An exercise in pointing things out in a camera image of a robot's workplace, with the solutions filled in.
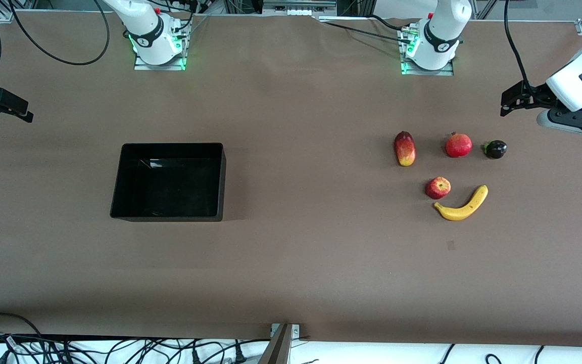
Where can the red pomegranate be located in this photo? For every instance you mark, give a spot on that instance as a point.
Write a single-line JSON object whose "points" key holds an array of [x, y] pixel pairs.
{"points": [[458, 145]]}

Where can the black plastic tray box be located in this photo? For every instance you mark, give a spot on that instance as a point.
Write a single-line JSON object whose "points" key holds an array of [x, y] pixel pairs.
{"points": [[170, 182]]}

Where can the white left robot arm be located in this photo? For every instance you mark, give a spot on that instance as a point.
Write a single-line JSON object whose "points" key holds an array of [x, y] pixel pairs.
{"points": [[437, 55]]}

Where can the grey metal bar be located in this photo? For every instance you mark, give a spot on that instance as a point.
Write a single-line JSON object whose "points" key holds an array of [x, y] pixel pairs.
{"points": [[278, 351]]}

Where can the silver metal bracket plate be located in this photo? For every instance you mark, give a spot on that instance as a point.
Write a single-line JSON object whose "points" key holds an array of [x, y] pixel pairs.
{"points": [[296, 331]]}

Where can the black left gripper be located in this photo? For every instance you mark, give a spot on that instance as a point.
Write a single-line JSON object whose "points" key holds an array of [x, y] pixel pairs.
{"points": [[537, 96]]}

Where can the red yellow mango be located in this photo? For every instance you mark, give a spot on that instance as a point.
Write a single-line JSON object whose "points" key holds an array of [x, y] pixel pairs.
{"points": [[405, 149]]}

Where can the red apple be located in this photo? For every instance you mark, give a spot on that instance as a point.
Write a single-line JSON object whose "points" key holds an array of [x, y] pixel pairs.
{"points": [[438, 188]]}

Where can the aluminium frame strut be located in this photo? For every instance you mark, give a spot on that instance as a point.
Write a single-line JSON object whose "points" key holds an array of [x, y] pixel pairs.
{"points": [[485, 10]]}

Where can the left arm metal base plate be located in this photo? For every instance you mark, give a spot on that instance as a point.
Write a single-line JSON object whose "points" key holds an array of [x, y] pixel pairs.
{"points": [[445, 72]]}

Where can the yellow banana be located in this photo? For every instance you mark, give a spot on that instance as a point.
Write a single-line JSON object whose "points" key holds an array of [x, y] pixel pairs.
{"points": [[460, 212]]}

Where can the grey metal mounting plate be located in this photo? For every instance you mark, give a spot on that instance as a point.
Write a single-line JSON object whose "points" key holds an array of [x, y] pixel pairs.
{"points": [[298, 6]]}

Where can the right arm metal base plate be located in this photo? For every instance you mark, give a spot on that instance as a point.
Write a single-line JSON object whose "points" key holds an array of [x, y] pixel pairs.
{"points": [[142, 66]]}

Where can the dark purple mangosteen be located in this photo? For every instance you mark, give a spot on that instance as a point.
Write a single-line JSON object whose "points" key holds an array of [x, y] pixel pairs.
{"points": [[496, 149]]}

